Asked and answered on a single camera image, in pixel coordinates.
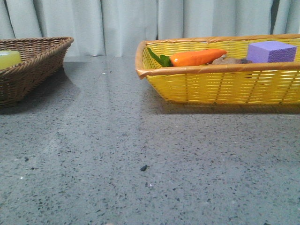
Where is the white curtain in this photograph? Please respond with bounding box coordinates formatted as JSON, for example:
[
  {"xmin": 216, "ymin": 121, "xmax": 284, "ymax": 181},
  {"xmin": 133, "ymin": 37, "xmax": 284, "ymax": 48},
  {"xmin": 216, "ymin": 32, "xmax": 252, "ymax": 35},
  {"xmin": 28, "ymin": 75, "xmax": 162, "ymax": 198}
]
[{"xmin": 0, "ymin": 0, "xmax": 300, "ymax": 56}]

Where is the yellow tape roll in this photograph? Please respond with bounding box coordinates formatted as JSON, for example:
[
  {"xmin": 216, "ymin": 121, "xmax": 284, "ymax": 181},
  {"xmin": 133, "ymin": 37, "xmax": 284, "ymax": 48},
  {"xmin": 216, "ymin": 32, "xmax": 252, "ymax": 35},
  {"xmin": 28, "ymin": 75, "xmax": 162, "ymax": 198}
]
[{"xmin": 0, "ymin": 50, "xmax": 22, "ymax": 70}]

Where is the orange toy carrot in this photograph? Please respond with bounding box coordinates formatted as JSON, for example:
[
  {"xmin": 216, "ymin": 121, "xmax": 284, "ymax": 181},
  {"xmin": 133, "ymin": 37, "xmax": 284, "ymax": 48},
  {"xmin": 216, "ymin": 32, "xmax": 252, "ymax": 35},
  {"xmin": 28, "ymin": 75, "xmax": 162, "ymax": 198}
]
[{"xmin": 147, "ymin": 48, "xmax": 227, "ymax": 67}]

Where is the brown object in basket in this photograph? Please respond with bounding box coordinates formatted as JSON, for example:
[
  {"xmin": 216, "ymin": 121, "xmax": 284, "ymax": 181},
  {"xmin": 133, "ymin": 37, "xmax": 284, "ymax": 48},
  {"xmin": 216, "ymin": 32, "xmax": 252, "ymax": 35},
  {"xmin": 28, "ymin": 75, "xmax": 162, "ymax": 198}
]
[{"xmin": 211, "ymin": 55, "xmax": 253, "ymax": 65}]

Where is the yellow woven basket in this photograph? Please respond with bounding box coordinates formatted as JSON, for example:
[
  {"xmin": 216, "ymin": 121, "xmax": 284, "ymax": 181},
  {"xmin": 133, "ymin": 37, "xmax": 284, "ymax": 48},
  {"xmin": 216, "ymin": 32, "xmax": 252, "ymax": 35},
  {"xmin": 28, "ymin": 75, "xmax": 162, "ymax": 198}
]
[{"xmin": 135, "ymin": 34, "xmax": 300, "ymax": 105}]

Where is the purple foam block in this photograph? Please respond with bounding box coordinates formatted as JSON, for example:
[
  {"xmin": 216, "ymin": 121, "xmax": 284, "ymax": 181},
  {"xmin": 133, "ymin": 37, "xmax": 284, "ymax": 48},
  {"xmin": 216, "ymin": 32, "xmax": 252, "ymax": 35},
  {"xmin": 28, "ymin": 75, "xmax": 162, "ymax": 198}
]
[{"xmin": 247, "ymin": 41, "xmax": 297, "ymax": 63}]

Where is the small black debris chip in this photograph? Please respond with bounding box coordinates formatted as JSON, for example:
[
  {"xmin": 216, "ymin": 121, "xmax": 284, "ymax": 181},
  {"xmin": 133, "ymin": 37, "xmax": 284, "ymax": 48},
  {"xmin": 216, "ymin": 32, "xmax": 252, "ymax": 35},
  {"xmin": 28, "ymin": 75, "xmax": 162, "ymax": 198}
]
[{"xmin": 140, "ymin": 165, "xmax": 148, "ymax": 171}]

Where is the brown wicker basket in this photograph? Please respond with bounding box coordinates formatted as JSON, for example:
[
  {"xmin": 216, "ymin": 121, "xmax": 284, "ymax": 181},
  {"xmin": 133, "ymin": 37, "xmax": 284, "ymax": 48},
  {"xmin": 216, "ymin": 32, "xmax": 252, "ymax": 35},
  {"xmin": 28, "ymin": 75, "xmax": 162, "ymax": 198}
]
[{"xmin": 0, "ymin": 37, "xmax": 74, "ymax": 108}]

